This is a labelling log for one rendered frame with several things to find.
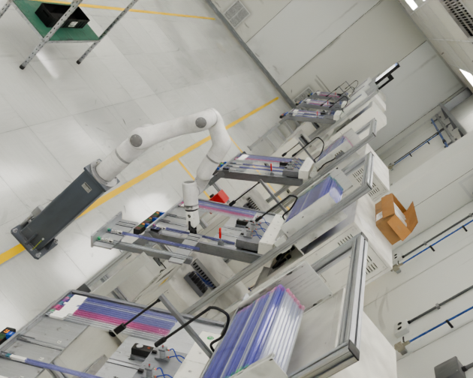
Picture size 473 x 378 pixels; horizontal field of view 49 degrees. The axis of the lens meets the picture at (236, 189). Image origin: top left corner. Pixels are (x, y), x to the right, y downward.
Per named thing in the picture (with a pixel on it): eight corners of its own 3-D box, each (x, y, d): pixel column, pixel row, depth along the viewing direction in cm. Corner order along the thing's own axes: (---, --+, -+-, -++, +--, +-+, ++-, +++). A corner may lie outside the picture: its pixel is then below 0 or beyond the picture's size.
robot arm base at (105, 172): (84, 166, 296) (104, 147, 289) (99, 157, 313) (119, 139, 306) (106, 191, 298) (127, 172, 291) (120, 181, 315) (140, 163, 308)
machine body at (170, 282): (101, 330, 328) (167, 280, 305) (148, 282, 393) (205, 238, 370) (167, 407, 331) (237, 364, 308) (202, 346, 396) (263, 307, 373)
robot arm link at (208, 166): (214, 148, 297) (188, 188, 309) (204, 154, 282) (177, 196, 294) (227, 157, 296) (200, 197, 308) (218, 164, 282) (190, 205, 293)
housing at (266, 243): (255, 265, 289) (258, 241, 285) (272, 233, 334) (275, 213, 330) (269, 268, 287) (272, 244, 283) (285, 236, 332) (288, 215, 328)
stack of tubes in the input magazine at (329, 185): (283, 225, 280) (322, 197, 270) (297, 198, 327) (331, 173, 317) (297, 243, 280) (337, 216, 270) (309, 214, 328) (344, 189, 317)
